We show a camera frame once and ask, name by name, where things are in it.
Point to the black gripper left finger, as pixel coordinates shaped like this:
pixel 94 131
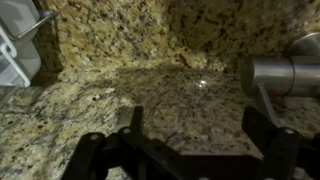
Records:
pixel 110 156

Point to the grey dish rack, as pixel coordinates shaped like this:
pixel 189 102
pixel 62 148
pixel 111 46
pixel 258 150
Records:
pixel 20 60

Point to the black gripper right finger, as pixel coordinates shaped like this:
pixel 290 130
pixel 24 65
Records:
pixel 283 153

